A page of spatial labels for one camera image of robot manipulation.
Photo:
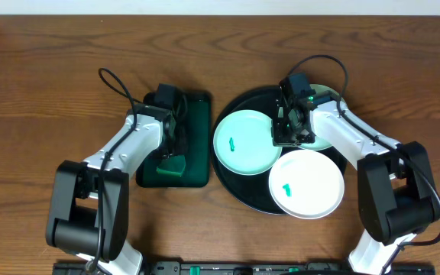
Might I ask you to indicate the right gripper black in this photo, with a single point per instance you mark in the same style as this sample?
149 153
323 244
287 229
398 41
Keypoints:
279 139

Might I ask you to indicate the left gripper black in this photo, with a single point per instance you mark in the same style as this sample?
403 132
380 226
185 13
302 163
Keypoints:
178 149

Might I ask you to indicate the green scrubbing sponge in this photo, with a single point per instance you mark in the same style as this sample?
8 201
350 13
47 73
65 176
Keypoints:
172 166

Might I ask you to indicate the white plate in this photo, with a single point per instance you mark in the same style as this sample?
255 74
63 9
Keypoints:
243 143
319 144
306 184

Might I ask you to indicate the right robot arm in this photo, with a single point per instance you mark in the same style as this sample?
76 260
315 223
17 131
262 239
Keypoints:
397 198

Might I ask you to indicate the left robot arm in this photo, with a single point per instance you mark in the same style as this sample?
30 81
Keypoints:
89 207

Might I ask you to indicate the black rectangular tray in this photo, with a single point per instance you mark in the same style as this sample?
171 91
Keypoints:
196 174

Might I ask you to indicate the black round tray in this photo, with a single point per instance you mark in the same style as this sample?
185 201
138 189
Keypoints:
253 191

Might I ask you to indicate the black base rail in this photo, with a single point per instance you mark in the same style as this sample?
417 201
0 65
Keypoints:
176 268

